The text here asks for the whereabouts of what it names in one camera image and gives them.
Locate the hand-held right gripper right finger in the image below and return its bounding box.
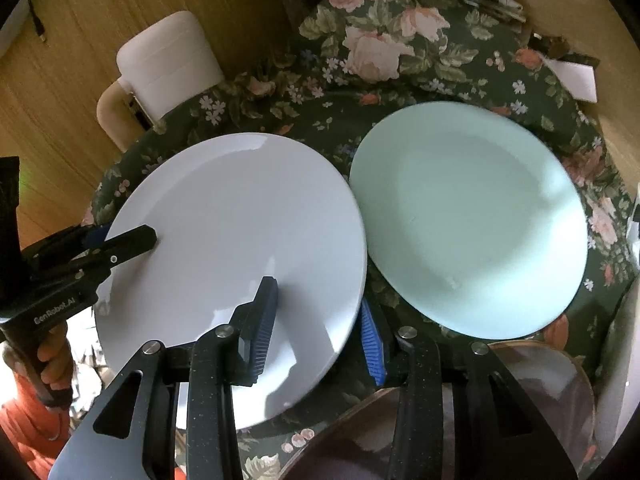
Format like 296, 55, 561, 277
360, 299, 583, 480

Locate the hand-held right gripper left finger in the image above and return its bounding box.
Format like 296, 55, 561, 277
50, 276, 279, 480

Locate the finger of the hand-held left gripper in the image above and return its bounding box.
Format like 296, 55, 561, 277
30, 225, 159, 292
20, 224, 109, 262

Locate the white plate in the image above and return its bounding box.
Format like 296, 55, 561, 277
94, 132, 369, 432

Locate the light green plate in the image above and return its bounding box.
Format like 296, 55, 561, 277
348, 101, 589, 341

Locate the person's left hand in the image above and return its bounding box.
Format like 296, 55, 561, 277
2, 321, 76, 396

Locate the brown gold-rimmed plate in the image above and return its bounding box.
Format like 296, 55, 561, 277
277, 339, 597, 480

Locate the dark floral tablecloth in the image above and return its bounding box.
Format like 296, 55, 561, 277
82, 0, 640, 480

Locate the small white paper note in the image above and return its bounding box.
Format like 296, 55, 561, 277
544, 54, 599, 104

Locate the black cable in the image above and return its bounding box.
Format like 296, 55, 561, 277
26, 0, 49, 44

